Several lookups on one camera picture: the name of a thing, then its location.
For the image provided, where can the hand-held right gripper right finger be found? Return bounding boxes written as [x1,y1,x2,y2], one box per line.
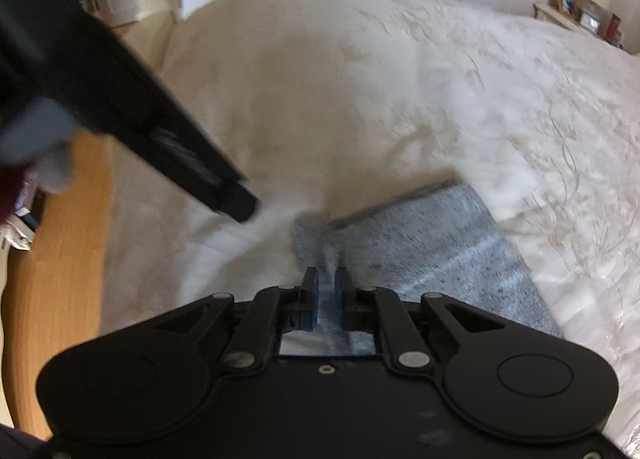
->
[335,266,507,374]

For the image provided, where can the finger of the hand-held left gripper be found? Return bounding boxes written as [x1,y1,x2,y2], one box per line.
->
[145,89,259,223]

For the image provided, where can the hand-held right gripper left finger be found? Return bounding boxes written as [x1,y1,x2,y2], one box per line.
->
[152,266,321,374]

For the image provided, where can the grey speckled pants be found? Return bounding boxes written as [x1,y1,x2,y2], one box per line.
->
[277,182,566,357]

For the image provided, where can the person's left hand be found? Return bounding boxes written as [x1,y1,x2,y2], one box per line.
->
[30,149,77,196]

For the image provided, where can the cream embroidered bedspread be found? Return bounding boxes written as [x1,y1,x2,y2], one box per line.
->
[100,0,640,455]

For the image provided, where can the cream bedside table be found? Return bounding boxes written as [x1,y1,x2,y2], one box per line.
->
[532,2,583,32]

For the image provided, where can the wooden picture frame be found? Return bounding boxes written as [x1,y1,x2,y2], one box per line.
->
[550,0,581,21]

